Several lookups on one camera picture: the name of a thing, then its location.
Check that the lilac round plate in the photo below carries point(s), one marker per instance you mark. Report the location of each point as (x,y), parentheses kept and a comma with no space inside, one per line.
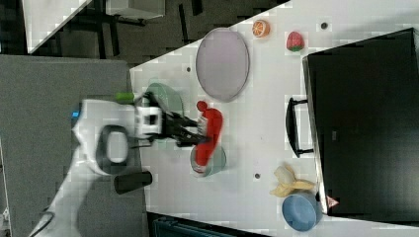
(222,64)

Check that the grey side cabinet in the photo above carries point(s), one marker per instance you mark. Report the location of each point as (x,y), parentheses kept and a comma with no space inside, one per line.
(38,97)

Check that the peeled banana toy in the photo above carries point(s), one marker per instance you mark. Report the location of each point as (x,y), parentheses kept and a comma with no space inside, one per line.
(288,183)

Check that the white background table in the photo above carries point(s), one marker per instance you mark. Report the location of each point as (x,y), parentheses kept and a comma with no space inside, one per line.
(43,18)

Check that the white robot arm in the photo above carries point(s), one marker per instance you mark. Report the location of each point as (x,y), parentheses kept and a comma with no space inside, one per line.
(106,132)

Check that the clear glass bowl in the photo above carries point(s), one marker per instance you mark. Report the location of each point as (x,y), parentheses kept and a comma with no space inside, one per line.
(216,163)

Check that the red strawberry toy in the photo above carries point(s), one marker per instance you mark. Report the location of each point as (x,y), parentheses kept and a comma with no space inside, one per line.
(295,42)

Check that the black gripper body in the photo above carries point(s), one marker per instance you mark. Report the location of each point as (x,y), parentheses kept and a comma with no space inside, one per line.
(157,121)

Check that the black oven door handle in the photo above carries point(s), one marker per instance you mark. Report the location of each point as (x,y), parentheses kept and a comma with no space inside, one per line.
(291,127)

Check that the green cucumber toy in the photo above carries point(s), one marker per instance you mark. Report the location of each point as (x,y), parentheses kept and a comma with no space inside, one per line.
(125,96)

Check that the red ketchup bottle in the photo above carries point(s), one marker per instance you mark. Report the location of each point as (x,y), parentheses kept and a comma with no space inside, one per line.
(210,125)

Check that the orange slice toy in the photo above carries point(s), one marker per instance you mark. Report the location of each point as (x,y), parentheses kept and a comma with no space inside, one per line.
(260,28)

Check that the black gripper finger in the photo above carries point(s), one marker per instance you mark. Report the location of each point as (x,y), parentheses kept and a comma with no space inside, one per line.
(187,139)
(181,121)

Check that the teal crate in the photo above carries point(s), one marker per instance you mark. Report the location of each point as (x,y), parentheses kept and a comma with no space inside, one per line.
(169,227)

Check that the blue bowl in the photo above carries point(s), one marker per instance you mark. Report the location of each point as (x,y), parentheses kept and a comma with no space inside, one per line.
(301,211)

